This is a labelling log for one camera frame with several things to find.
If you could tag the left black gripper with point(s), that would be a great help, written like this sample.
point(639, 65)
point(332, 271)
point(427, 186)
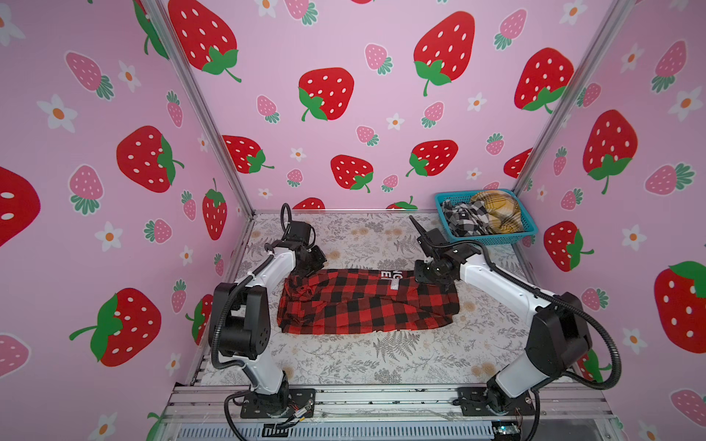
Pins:
point(320, 259)

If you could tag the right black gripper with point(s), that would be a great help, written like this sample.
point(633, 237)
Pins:
point(418, 276)

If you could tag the red black plaid shirt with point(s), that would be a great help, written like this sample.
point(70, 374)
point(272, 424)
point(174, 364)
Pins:
point(361, 301)

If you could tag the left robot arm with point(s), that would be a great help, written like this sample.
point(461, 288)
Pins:
point(240, 326)

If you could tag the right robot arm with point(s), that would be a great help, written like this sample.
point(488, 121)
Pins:
point(559, 329)

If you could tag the black white plaid shirt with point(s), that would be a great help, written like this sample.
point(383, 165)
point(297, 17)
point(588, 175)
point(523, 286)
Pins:
point(467, 219)

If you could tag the teal plastic basket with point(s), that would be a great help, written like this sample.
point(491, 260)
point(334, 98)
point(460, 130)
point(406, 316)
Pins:
point(493, 239)

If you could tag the yellow plaid shirt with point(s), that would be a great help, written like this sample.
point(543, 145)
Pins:
point(504, 211)

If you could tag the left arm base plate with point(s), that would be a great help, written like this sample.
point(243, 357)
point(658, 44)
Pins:
point(284, 404)

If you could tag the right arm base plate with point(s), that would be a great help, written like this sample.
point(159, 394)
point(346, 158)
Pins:
point(479, 401)

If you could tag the aluminium front rail frame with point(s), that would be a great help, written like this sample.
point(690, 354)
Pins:
point(565, 411)

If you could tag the left corner aluminium post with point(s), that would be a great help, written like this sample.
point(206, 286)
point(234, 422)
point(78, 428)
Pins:
point(168, 37)

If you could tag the corner aluminium post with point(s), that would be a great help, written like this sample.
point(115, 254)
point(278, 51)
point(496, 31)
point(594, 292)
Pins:
point(168, 37)
point(606, 33)

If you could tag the right corner aluminium post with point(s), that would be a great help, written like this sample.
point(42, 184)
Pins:
point(606, 33)

